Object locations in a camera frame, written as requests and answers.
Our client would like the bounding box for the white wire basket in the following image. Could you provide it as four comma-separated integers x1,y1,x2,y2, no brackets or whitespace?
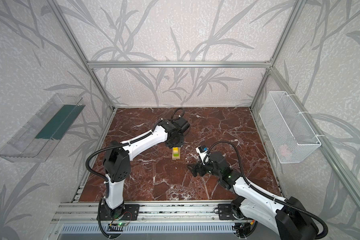
260,91,321,164

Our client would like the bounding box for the clear plastic bin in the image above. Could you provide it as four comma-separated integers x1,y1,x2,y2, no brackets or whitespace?
0,94,86,163

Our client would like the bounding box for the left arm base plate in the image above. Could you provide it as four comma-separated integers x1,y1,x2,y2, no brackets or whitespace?
97,204,140,221

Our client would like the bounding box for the left circuit board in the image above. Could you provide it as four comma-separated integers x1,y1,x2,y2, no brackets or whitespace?
108,221,130,232

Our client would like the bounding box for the wood block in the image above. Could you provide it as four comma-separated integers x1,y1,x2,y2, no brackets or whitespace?
172,148,181,160

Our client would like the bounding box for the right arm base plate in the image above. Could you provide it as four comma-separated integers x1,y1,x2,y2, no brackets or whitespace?
213,204,253,222

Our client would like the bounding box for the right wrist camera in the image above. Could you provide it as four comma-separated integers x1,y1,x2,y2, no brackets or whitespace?
196,145,210,165

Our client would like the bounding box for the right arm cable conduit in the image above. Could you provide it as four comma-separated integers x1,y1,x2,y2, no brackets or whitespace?
206,140,330,240

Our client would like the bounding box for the right wiring bundle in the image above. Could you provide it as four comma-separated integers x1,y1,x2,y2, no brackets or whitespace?
232,220,256,239

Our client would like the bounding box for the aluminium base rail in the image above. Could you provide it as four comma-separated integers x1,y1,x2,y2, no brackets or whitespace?
50,200,304,224

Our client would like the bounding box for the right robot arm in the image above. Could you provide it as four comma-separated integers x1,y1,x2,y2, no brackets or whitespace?
188,152,319,240

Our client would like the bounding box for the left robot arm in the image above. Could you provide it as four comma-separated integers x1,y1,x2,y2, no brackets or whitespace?
103,117,190,210

